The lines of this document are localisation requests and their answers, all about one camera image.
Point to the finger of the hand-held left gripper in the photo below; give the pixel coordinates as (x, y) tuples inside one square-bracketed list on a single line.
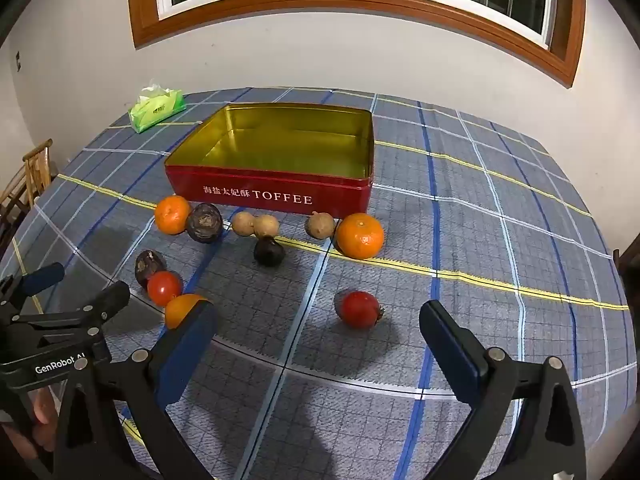
[(45, 278), (107, 300)]

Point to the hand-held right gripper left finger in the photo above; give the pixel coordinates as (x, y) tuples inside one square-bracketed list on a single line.
[(192, 345)]

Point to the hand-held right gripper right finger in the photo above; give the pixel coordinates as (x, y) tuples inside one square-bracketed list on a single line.
[(452, 355)]

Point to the small orange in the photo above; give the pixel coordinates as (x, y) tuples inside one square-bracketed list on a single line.
[(179, 310), (172, 214)]

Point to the red tomato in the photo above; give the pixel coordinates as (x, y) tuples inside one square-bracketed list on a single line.
[(359, 309), (164, 288)]

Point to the brown round fruit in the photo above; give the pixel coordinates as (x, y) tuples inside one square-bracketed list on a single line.
[(320, 225), (242, 224), (267, 226)]

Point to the large orange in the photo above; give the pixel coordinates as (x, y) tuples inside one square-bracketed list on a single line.
[(360, 236)]

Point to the red tin box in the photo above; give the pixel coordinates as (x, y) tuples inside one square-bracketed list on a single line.
[(260, 195)]

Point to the person's left hand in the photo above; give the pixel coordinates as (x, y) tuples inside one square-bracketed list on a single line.
[(44, 410)]

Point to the wooden chair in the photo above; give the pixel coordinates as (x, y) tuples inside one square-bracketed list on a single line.
[(30, 175)]

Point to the blue plaid tablecloth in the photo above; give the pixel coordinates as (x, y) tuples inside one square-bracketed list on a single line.
[(500, 260)]

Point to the dark furniture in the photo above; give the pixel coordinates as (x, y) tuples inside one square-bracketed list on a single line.
[(629, 275)]

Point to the green tissue pack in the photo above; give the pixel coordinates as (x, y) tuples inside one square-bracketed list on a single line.
[(155, 110)]

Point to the wooden framed window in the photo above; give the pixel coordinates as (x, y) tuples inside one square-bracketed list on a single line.
[(350, 2)]

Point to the wall socket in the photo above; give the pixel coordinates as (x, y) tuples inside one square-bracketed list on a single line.
[(18, 61)]

